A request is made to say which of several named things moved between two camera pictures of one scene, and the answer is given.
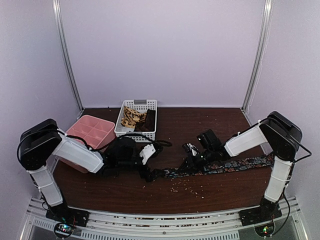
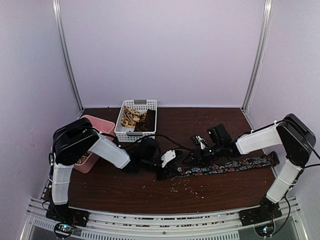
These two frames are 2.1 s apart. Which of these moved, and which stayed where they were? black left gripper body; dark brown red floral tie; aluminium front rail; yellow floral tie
Moved: black left gripper body
Stayed: aluminium front rail; yellow floral tie; dark brown red floral tie
